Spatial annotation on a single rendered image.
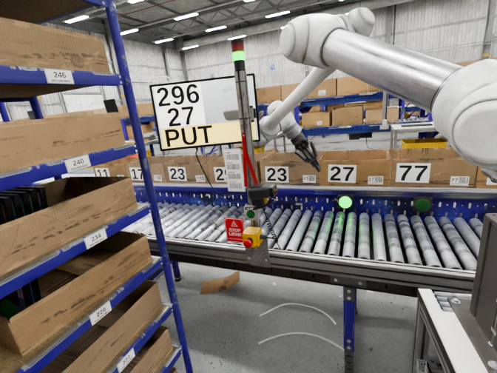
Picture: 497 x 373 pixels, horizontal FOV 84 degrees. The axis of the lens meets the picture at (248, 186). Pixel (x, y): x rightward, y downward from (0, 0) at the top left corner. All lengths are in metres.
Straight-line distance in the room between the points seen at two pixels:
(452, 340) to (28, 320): 1.07
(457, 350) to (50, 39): 1.27
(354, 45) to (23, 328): 1.04
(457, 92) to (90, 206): 0.88
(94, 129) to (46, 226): 0.27
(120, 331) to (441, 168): 1.62
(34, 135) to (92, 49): 0.28
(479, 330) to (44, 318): 1.13
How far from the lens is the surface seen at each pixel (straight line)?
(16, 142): 0.77
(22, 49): 0.81
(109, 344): 1.01
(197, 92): 1.33
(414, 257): 1.35
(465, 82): 0.65
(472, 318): 1.10
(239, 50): 1.18
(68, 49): 0.87
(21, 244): 0.79
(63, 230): 0.83
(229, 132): 1.30
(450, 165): 1.77
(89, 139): 0.86
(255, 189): 1.15
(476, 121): 0.59
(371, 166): 1.72
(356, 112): 5.95
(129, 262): 0.97
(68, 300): 0.88
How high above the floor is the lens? 1.43
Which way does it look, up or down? 17 degrees down
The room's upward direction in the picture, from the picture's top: 6 degrees counter-clockwise
